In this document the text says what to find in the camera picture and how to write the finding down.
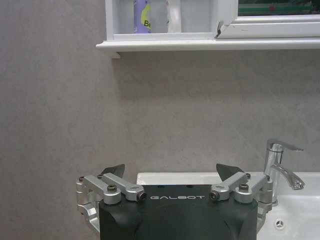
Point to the white ceramic washbasin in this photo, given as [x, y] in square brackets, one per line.
[287, 207]

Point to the cabinet mirror door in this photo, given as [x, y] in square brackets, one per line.
[272, 18]

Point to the purple bottle with yellow print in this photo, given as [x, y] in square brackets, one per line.
[143, 16]

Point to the clear plastic bottle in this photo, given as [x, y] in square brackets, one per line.
[172, 15]

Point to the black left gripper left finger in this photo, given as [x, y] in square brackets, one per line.
[107, 185]

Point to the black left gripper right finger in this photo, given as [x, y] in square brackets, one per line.
[232, 186]

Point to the chrome basin faucet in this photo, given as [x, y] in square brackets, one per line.
[280, 170]

